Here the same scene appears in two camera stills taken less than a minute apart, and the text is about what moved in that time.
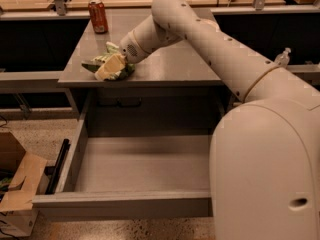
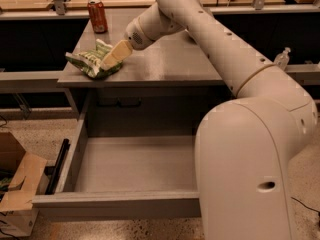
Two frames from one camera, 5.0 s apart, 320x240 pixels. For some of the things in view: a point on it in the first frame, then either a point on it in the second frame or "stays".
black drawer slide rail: [53, 171] stays
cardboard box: [22, 176] stays
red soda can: [98, 16] stays
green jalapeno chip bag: [111, 49] → [93, 62]
